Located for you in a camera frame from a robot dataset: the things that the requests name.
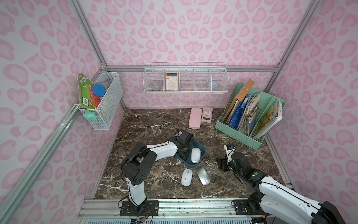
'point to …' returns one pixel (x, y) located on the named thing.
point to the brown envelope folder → (239, 96)
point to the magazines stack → (251, 113)
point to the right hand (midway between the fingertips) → (220, 157)
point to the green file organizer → (240, 134)
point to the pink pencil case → (195, 118)
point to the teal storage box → (188, 162)
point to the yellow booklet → (273, 114)
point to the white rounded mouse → (196, 155)
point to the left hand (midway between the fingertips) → (190, 141)
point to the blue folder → (237, 112)
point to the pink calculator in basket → (172, 81)
